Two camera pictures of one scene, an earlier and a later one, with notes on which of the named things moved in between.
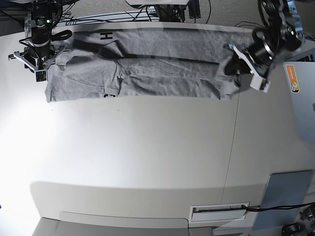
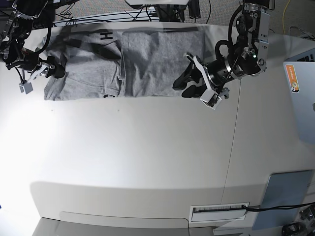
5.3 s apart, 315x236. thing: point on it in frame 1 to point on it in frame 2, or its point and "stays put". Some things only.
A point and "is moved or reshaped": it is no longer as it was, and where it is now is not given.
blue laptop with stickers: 300,76 stays put
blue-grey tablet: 283,189 stays put
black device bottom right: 294,229 stays put
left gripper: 39,49 to 32,69
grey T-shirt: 122,63 is moved or reshaped
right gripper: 260,54 to 217,73
